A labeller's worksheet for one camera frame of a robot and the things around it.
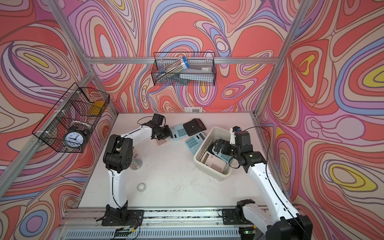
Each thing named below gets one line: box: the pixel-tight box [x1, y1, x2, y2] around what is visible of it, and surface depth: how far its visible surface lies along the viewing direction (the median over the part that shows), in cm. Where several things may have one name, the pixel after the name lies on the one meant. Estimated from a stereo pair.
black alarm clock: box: [64, 126, 89, 149], surface depth 69 cm
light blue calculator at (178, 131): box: [170, 124, 189, 140], surface depth 107 cm
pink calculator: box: [199, 150, 227, 173], surface depth 91 cm
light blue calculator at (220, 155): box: [212, 145, 234, 163], surface depth 93 cm
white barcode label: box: [184, 107, 203, 113], surface depth 125 cm
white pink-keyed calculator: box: [153, 137, 173, 147], surface depth 103 cm
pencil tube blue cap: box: [155, 56, 191, 83], surface depth 82 cm
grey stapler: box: [179, 68, 214, 82], surface depth 90 cm
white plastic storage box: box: [193, 126, 236, 182], surface depth 91 cm
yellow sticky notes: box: [88, 101, 105, 115], surface depth 80 cm
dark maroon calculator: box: [183, 118, 207, 137], surface depth 106 cm
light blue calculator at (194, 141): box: [184, 131, 206, 155], surface depth 103 cm
